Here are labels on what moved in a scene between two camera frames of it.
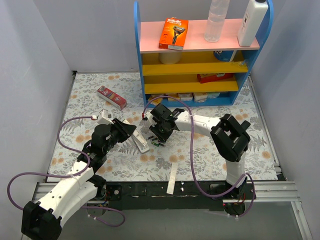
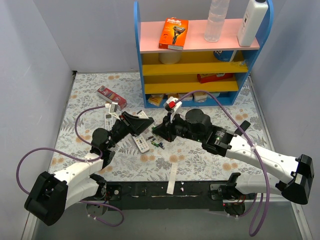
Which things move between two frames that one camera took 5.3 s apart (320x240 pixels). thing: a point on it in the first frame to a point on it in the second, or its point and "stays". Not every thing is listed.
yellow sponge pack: [156, 101] stays
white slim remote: [140, 142] to [142, 115]
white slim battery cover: [171, 181] stays
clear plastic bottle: [218, 12] stays
